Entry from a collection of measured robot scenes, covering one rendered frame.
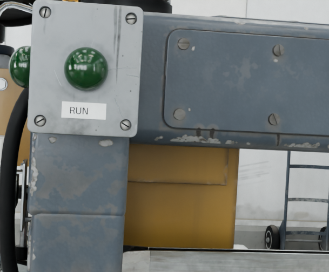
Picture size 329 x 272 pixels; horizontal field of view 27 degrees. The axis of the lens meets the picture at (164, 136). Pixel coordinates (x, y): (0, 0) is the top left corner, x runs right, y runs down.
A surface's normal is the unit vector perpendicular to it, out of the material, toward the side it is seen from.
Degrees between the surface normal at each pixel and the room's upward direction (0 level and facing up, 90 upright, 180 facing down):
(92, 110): 90
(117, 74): 90
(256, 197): 90
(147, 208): 90
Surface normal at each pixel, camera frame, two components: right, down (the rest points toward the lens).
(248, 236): 0.15, 0.06
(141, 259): 0.40, 0.07
